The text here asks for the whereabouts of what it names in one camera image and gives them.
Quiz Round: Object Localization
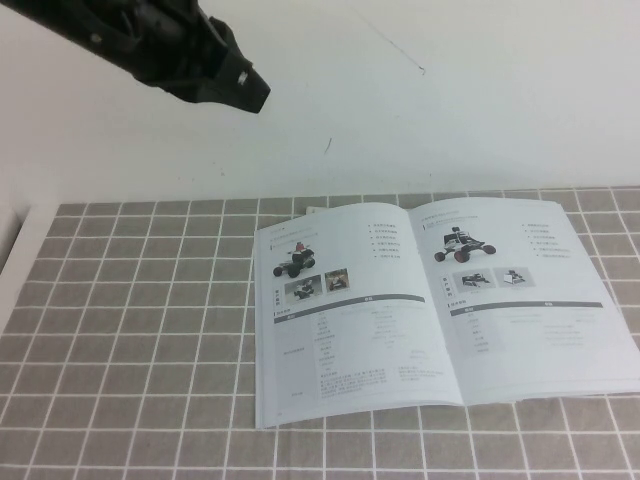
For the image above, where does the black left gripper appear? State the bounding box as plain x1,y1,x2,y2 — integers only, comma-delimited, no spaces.
64,0,272,116

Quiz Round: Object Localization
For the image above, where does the white product catalogue book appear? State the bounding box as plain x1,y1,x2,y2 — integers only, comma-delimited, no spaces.
252,198,640,432

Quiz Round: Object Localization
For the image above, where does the grey white-grid checked tablecloth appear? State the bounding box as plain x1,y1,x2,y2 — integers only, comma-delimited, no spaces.
0,185,640,480

